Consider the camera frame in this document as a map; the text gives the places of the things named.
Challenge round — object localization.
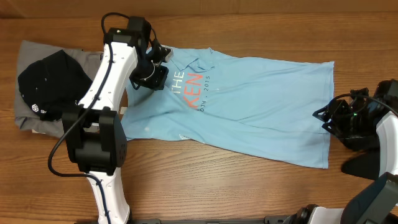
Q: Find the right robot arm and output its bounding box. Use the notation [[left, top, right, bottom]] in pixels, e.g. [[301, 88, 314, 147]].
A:
[[284, 79, 397, 224]]

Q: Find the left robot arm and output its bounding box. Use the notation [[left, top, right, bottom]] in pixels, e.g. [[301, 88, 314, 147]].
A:
[[53, 16, 173, 223]]

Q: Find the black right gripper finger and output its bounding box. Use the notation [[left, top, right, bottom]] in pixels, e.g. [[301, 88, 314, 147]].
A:
[[322, 123, 338, 136], [312, 105, 330, 123]]

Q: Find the black t-shirt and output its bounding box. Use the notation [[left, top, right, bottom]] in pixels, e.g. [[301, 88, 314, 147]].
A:
[[341, 80, 397, 180]]

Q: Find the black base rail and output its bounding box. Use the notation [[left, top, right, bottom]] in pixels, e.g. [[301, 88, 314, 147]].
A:
[[130, 215, 288, 224]]

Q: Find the folded grey garment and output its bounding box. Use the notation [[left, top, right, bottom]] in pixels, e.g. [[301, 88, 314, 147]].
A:
[[14, 40, 103, 138]]

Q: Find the folded black garment with logo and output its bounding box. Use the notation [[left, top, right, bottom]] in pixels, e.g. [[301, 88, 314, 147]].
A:
[[17, 50, 92, 121]]

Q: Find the light blue printed t-shirt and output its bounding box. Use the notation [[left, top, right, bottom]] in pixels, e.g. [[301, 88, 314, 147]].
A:
[[122, 49, 334, 169]]

